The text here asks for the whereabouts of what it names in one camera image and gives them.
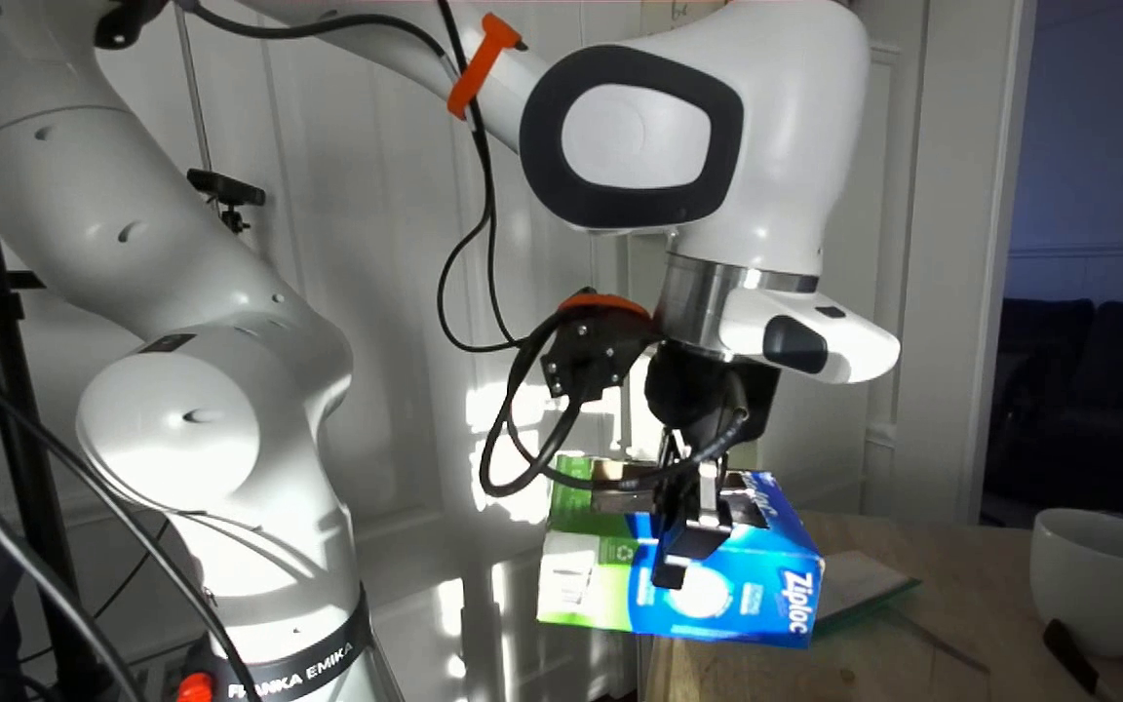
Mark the dark sofa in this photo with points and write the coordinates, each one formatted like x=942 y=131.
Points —
x=1059 y=407

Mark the black wrist camera orange mount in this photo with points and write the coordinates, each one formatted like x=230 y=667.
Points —
x=595 y=346

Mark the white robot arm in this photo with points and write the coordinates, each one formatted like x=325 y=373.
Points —
x=730 y=131

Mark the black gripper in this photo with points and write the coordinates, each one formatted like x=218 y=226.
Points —
x=715 y=407

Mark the black handled utensil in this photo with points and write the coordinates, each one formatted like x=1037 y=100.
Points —
x=1071 y=655

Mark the black metal stand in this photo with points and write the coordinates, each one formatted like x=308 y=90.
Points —
x=38 y=495

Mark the blue green Ziploc box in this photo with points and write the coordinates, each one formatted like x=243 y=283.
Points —
x=756 y=585

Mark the white ceramic mug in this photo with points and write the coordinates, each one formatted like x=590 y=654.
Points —
x=1079 y=575

